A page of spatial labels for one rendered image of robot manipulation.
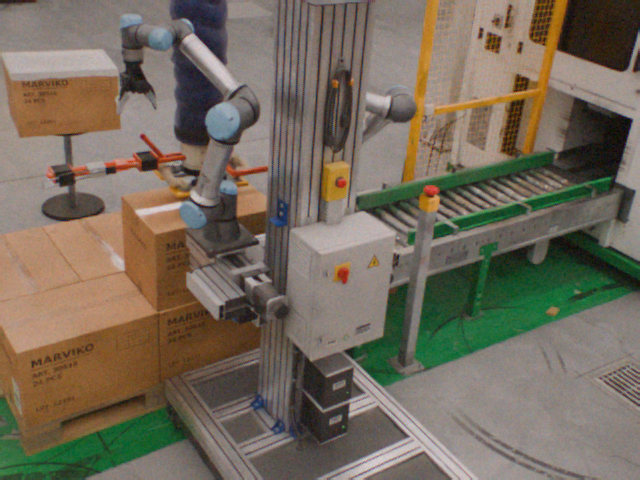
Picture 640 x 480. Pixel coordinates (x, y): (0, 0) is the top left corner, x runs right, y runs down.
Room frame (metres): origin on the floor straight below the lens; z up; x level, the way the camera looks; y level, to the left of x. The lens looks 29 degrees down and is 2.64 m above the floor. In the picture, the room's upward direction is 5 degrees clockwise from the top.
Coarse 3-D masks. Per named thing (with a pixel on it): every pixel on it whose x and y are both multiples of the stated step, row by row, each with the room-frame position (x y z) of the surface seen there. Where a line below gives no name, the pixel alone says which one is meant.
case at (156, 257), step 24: (144, 192) 3.36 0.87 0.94; (168, 192) 3.39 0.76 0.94; (240, 192) 3.45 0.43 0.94; (144, 216) 3.13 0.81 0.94; (168, 216) 3.15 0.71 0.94; (240, 216) 3.22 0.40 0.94; (264, 216) 3.29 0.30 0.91; (144, 240) 3.08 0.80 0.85; (168, 240) 3.02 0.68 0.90; (144, 264) 3.09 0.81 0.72; (168, 264) 3.02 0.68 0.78; (144, 288) 3.10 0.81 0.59; (168, 288) 3.02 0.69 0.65
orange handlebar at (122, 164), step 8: (176, 152) 3.29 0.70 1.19; (112, 160) 3.14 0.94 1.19; (120, 160) 3.15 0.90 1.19; (128, 160) 3.17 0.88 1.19; (160, 160) 3.20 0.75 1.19; (168, 160) 3.22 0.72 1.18; (176, 160) 3.24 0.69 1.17; (80, 168) 3.05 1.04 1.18; (120, 168) 3.10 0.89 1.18; (128, 168) 3.12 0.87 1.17; (232, 168) 3.17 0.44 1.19; (256, 168) 3.19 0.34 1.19; (264, 168) 3.21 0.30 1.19; (48, 176) 2.96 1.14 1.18
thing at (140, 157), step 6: (138, 156) 3.19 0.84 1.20; (144, 156) 3.20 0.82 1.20; (150, 156) 3.21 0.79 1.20; (156, 156) 3.19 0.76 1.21; (138, 162) 3.15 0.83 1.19; (144, 162) 3.14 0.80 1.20; (150, 162) 3.16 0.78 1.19; (156, 162) 3.17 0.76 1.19; (138, 168) 3.15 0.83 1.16; (144, 168) 3.14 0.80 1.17; (150, 168) 3.15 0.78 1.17; (156, 168) 3.17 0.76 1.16
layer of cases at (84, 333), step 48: (0, 240) 3.50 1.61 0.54; (48, 240) 3.53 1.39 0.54; (96, 240) 3.57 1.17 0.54; (0, 288) 3.08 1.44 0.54; (48, 288) 3.11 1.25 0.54; (96, 288) 3.14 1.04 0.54; (0, 336) 2.84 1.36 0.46; (48, 336) 2.75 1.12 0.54; (96, 336) 2.82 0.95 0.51; (144, 336) 2.94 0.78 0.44; (192, 336) 3.08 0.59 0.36; (240, 336) 3.23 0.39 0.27; (48, 384) 2.69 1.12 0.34; (96, 384) 2.81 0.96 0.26; (144, 384) 2.94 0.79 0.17
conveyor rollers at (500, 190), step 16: (496, 176) 4.81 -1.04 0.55; (512, 176) 4.83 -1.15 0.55; (528, 176) 4.85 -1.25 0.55; (544, 176) 4.87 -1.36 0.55; (448, 192) 4.51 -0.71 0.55; (464, 192) 4.53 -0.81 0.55; (480, 192) 4.55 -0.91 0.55; (496, 192) 4.56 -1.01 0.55; (512, 192) 4.58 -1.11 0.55; (528, 192) 4.60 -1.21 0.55; (544, 192) 4.62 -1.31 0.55; (368, 208) 4.24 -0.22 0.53; (384, 208) 4.27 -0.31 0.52; (400, 208) 4.29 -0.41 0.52; (416, 208) 4.31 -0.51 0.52; (448, 208) 4.35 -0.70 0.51; (464, 208) 4.37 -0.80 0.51; (480, 208) 4.37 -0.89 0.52; (544, 208) 4.46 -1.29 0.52; (384, 224) 4.01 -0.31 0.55; (400, 224) 4.03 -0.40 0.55; (416, 224) 4.05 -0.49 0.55; (400, 240) 3.86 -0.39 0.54; (432, 240) 3.92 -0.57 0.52
